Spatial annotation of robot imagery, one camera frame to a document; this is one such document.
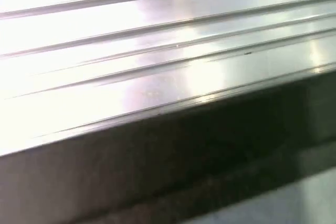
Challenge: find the black PC case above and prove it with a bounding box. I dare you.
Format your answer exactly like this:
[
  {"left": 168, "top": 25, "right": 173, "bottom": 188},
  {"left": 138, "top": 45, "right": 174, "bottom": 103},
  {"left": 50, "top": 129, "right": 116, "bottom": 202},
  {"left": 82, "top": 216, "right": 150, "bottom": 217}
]
[{"left": 0, "top": 69, "right": 336, "bottom": 224}]

